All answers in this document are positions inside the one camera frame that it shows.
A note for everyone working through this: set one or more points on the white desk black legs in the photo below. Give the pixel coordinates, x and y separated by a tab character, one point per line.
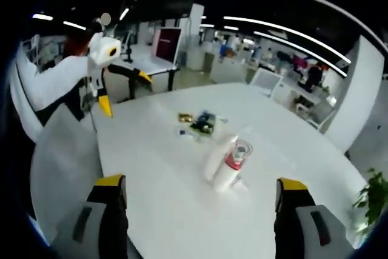
151	65

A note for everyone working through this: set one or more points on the small white skincare sachet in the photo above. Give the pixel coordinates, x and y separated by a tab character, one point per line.
185	133

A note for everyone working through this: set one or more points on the white office chair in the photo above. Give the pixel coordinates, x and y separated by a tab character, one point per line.
268	81

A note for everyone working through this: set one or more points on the green potted plant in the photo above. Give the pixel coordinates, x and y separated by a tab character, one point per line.
374	198

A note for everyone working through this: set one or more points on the gold skincare sachet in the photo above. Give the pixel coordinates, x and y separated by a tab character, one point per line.
185	116

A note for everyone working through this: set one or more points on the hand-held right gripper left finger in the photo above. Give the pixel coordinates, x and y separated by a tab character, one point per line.
112	210

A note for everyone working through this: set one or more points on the white monitor dark red screen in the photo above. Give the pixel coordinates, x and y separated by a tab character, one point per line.
166	43

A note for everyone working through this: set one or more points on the white skincare tube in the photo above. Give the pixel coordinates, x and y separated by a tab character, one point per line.
213	159

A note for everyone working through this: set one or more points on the green black skincare sachet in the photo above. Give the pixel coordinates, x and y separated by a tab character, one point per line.
204	125

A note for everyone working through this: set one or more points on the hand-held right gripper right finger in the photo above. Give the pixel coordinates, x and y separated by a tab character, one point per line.
291	210

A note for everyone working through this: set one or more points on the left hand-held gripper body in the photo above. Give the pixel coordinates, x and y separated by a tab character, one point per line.
100	49

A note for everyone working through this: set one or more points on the tall white red-collar skincare bottle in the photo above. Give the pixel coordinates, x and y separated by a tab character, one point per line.
230	169

